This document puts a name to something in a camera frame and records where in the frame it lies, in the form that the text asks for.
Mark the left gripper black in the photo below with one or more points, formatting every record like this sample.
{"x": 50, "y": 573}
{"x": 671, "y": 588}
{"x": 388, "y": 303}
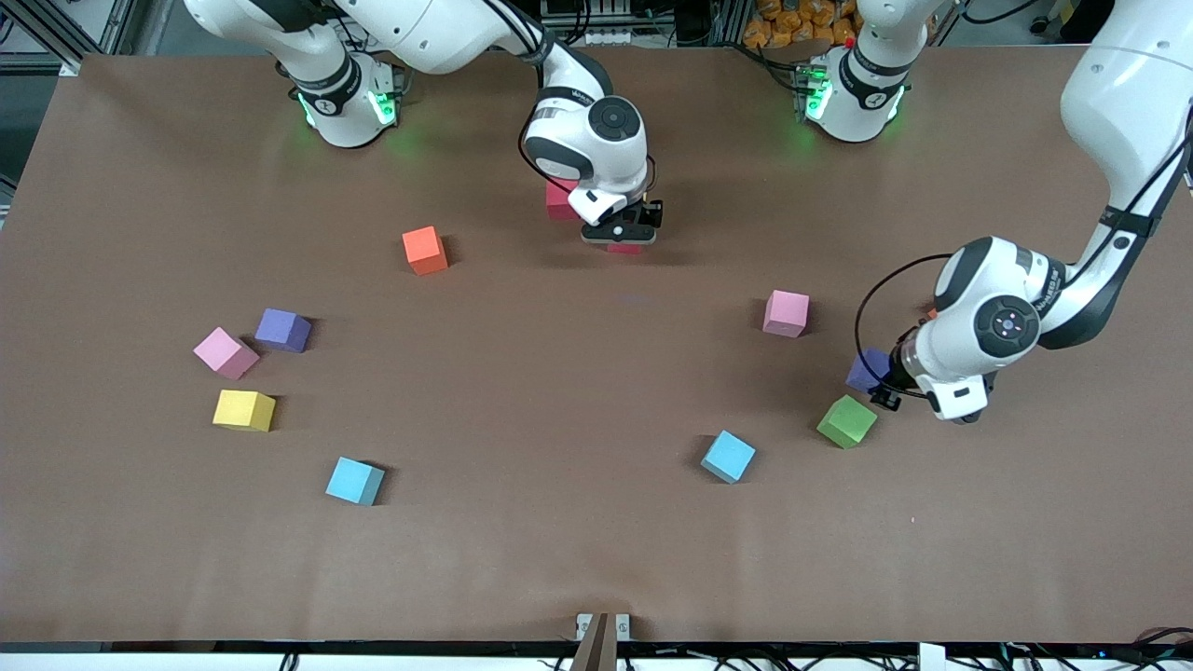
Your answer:
{"x": 893, "y": 380}

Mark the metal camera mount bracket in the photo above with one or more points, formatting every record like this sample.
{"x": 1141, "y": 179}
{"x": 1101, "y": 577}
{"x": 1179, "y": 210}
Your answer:
{"x": 601, "y": 643}

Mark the white table edge strip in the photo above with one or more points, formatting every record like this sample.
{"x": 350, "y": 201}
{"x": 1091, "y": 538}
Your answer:
{"x": 186, "y": 662}

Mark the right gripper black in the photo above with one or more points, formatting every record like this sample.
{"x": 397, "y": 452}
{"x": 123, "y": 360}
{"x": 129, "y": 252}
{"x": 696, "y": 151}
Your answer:
{"x": 654, "y": 212}

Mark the right white Franka arm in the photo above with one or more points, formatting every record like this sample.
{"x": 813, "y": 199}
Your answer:
{"x": 610, "y": 119}

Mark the left white Franka arm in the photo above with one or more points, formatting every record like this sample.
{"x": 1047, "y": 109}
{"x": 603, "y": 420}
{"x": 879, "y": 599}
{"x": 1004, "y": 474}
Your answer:
{"x": 1007, "y": 324}

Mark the orange snack bags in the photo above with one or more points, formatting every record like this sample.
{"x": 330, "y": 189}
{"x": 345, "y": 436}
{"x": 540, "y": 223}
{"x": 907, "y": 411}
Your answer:
{"x": 792, "y": 23}

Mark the cyan foam cube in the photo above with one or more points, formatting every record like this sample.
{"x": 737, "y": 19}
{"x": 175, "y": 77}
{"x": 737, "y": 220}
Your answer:
{"x": 352, "y": 479}
{"x": 728, "y": 455}

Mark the purple foam cube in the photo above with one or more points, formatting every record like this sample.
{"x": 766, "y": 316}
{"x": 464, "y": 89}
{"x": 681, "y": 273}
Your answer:
{"x": 865, "y": 370}
{"x": 281, "y": 329}

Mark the green foam cube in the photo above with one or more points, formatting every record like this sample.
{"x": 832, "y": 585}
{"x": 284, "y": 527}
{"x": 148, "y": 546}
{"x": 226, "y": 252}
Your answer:
{"x": 846, "y": 419}

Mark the light pink foam cube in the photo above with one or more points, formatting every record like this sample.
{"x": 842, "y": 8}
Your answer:
{"x": 222, "y": 349}
{"x": 786, "y": 310}

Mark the deep pink foam cube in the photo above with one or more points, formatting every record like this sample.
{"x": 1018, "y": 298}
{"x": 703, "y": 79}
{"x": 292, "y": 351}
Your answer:
{"x": 624, "y": 248}
{"x": 557, "y": 203}

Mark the metal equipment rack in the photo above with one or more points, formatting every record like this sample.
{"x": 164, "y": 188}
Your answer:
{"x": 606, "y": 37}

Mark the yellow foam cube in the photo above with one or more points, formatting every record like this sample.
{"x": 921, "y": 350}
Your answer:
{"x": 240, "y": 408}

